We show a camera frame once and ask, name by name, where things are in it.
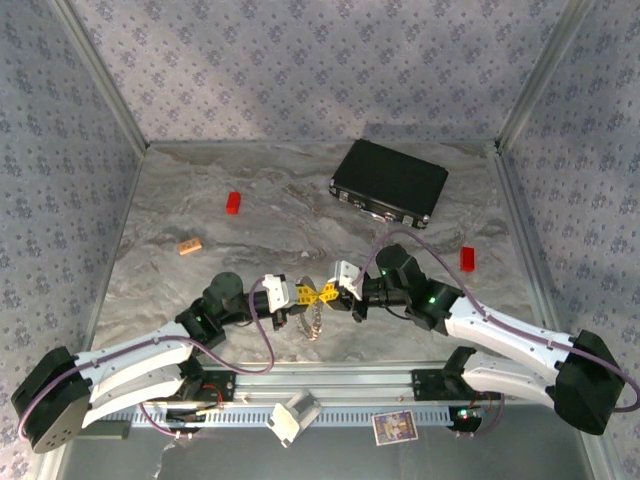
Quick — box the colourful picture card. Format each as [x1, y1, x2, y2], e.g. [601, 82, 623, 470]
[371, 409, 419, 446]

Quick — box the black controller board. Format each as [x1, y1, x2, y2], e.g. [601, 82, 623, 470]
[164, 407, 224, 434]
[447, 405, 487, 432]

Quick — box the black hard case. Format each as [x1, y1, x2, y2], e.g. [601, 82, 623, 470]
[328, 138, 450, 232]

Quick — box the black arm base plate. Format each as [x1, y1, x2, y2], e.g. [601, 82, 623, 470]
[410, 368, 504, 402]
[197, 369, 237, 404]

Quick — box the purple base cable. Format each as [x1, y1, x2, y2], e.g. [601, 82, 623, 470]
[455, 382, 507, 440]
[139, 403, 194, 440]

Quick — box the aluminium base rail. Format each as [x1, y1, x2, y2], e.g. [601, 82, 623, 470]
[132, 363, 600, 408]

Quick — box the aluminium frame post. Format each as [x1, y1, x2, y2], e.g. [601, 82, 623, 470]
[48, 0, 151, 151]
[494, 0, 599, 154]

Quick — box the white plastic mount bracket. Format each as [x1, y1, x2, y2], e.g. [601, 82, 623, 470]
[265, 389, 323, 449]

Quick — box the aluminium side rail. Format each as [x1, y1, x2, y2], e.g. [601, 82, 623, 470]
[487, 141, 619, 480]
[74, 142, 151, 369]

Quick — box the grey slotted cable duct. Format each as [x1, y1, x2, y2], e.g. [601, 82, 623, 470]
[132, 407, 484, 429]

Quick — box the dark grey flat bar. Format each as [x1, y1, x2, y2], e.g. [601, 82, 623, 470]
[97, 420, 132, 441]

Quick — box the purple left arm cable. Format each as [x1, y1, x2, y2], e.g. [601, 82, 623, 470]
[17, 277, 276, 441]

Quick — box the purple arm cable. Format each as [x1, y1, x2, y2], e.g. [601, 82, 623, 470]
[17, 277, 276, 441]
[352, 228, 640, 414]

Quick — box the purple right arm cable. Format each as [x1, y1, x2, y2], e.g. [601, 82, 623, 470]
[352, 228, 640, 414]

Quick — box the silver keyring chain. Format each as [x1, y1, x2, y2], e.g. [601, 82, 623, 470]
[294, 275, 326, 342]

